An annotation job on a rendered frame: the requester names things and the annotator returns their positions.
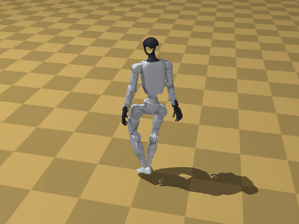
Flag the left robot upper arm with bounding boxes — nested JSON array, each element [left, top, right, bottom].
[[130, 63, 143, 93]]

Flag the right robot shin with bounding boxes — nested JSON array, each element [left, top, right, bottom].
[[147, 134, 158, 167]]

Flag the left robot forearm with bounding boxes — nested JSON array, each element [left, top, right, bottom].
[[123, 85, 134, 110]]

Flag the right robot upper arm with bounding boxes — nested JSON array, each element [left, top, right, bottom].
[[164, 60, 173, 87]]

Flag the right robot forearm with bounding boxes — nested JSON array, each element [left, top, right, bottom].
[[167, 85, 177, 105]]

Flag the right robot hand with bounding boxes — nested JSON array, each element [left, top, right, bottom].
[[172, 100, 183, 121]]

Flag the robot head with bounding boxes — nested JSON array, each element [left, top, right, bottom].
[[143, 37, 159, 63]]

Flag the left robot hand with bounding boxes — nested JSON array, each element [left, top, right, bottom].
[[122, 106, 128, 126]]

